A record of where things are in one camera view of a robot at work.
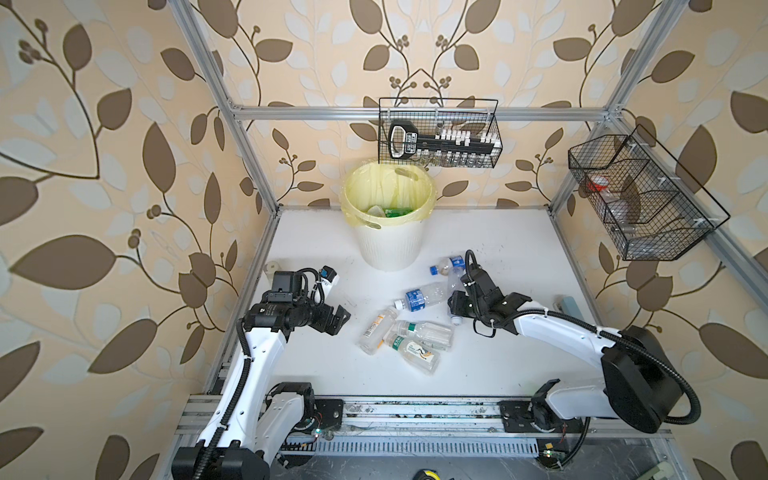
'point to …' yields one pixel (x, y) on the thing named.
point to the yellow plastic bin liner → (380, 193)
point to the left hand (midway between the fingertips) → (333, 305)
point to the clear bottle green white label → (418, 355)
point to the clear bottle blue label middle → (429, 295)
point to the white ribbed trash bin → (393, 247)
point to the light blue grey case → (571, 308)
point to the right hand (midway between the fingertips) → (454, 305)
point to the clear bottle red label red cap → (376, 211)
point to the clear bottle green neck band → (429, 335)
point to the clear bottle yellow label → (377, 330)
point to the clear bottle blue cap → (456, 261)
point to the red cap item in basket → (599, 183)
